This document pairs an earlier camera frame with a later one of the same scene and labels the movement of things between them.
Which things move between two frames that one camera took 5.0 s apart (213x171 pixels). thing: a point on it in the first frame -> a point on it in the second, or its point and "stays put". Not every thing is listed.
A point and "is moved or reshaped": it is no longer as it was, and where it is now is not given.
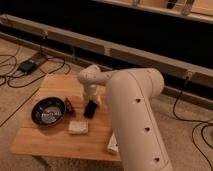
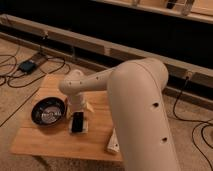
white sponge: (78, 127) stays put
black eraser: (89, 108) is moved or reshaped
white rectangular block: (112, 145) stays put
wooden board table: (54, 124) stays put
